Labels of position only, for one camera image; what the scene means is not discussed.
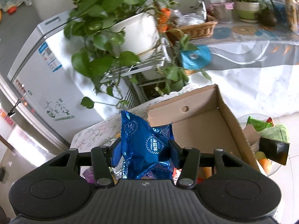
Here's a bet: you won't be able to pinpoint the brown cardboard box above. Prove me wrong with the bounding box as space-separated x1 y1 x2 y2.
147 84 259 170

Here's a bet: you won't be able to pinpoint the orange small pot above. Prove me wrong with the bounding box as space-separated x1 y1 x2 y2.
158 8 171 33

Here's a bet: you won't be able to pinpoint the green white plant pot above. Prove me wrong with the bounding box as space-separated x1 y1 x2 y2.
235 1 260 23

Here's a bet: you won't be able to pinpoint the floral white tablecloth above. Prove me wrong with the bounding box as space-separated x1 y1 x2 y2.
70 83 201 153

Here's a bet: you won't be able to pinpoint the shiny blue snack packet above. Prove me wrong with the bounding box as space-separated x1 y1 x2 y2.
121 111 174 180

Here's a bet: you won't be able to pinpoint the green pothos plant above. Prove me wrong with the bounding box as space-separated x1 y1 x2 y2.
52 0 212 110

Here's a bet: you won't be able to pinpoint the blue round tape dispenser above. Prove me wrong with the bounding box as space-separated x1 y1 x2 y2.
179 45 211 70

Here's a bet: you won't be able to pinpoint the wicker basket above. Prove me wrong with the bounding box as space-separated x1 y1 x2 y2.
166 15 218 41

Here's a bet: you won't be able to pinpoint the white wire plant stand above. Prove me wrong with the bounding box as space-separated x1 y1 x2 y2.
100 37 173 109

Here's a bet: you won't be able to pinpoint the white chest freezer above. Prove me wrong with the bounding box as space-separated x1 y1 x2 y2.
7 11 141 143

